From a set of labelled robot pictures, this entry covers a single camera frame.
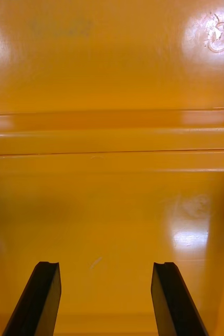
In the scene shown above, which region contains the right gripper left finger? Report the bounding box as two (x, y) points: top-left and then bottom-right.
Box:
(2, 261), (62, 336)

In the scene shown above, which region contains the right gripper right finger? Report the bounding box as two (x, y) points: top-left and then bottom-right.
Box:
(151, 261), (209, 336)

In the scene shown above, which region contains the yellow-orange plastic bin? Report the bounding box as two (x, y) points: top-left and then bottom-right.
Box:
(0, 150), (224, 336)
(0, 0), (224, 154)

